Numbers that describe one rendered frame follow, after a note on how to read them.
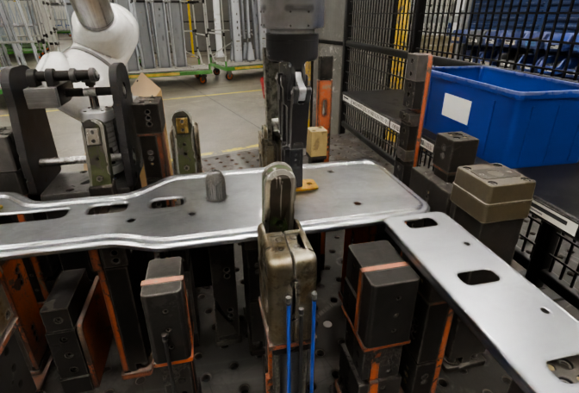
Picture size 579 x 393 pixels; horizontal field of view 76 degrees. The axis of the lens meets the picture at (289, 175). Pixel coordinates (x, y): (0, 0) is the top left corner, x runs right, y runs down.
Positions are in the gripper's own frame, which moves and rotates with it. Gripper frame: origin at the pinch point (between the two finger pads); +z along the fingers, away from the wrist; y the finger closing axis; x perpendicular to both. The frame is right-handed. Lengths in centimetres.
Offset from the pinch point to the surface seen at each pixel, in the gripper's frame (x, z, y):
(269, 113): -1.3, -5.3, -13.4
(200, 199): -15.0, 4.6, 0.3
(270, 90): -0.6, -9.4, -15.0
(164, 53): -82, 45, -729
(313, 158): 6.9, 3.5, -10.7
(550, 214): 32.5, 2.8, 19.0
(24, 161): -44.6, 1.1, -14.1
